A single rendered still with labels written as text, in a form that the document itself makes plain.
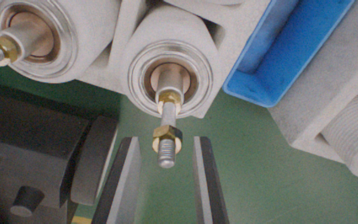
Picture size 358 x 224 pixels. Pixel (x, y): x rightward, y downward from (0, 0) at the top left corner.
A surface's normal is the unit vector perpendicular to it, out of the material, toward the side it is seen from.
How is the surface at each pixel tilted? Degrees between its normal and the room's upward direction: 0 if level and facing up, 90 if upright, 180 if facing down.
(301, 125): 90
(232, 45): 0
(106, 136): 79
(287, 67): 88
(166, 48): 4
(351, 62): 90
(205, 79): 4
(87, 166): 43
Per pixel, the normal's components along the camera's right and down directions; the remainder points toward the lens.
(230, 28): 0.01, 0.59
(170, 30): -0.01, -0.11
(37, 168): 0.26, -0.13
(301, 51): -0.93, -0.27
